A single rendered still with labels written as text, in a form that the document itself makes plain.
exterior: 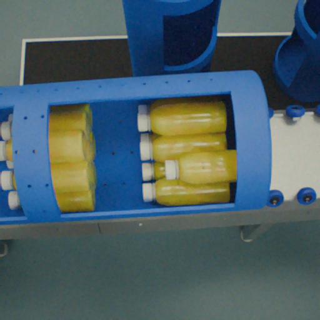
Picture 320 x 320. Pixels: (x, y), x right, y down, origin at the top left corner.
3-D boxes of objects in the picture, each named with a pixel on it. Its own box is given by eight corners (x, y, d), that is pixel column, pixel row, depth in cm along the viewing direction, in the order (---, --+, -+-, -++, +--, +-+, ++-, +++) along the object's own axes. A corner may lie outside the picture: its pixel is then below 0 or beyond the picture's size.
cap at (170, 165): (174, 180, 113) (165, 180, 113) (174, 160, 113) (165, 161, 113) (175, 178, 109) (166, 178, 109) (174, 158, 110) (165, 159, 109)
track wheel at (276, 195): (285, 193, 120) (284, 187, 122) (265, 194, 120) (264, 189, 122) (284, 208, 123) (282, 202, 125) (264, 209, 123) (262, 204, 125)
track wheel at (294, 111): (307, 117, 126) (307, 109, 125) (288, 118, 126) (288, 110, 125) (302, 111, 130) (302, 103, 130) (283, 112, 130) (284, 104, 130)
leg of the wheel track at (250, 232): (255, 241, 216) (289, 217, 155) (240, 242, 216) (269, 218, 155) (254, 227, 217) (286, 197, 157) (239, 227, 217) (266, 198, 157)
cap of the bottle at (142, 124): (146, 110, 115) (137, 111, 115) (146, 113, 111) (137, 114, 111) (147, 129, 116) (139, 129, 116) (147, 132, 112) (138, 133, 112)
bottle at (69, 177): (92, 184, 115) (16, 189, 115) (89, 154, 113) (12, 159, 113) (89, 196, 109) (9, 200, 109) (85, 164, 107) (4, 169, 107)
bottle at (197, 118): (222, 99, 116) (145, 103, 116) (226, 102, 110) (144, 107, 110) (223, 129, 117) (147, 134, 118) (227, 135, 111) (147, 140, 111)
